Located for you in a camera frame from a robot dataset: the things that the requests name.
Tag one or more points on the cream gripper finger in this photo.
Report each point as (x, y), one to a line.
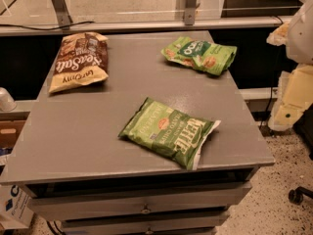
(279, 36)
(295, 96)

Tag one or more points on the green jalapeno kettle chip bag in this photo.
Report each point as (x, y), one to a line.
(169, 133)

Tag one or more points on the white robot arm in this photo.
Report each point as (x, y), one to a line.
(299, 46)

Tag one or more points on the light green snack bag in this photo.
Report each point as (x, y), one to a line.
(200, 55)

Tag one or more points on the brown sea salt chip bag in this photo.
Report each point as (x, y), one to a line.
(82, 60)

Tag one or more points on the white paper bag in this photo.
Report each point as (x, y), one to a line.
(14, 212)

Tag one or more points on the black chair caster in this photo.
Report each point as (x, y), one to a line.
(296, 196)

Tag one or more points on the upper grey drawer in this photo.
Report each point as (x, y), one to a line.
(141, 202)

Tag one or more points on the grey drawer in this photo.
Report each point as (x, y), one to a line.
(147, 224)
(141, 202)

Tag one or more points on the lower grey drawer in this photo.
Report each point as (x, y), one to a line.
(147, 224)

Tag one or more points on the grey drawer cabinet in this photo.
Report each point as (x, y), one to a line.
(69, 145)

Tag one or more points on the white cup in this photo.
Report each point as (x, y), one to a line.
(7, 103)

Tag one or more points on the cardboard box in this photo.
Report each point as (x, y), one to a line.
(10, 131)

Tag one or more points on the right metal bracket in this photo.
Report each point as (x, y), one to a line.
(190, 12)

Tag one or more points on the metal bracket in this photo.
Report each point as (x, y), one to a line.
(190, 12)
(62, 13)

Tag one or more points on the left metal bracket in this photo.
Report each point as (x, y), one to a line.
(62, 13)

